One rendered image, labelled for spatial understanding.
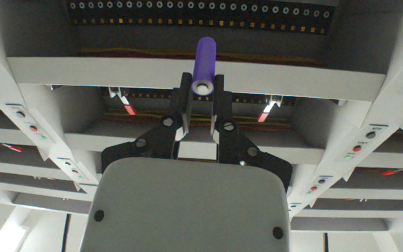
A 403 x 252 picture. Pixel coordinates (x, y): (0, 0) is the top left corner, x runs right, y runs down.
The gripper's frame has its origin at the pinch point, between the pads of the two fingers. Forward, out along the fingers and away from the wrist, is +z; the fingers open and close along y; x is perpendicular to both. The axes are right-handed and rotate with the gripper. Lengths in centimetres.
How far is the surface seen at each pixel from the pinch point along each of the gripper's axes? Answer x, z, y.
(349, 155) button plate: -23.8, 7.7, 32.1
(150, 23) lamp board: -8.6, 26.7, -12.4
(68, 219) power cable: -95, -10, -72
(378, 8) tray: -1.0, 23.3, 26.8
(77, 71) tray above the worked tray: -8.0, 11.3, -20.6
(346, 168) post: -29.7, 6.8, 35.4
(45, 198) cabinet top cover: -89, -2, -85
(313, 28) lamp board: -7.8, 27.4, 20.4
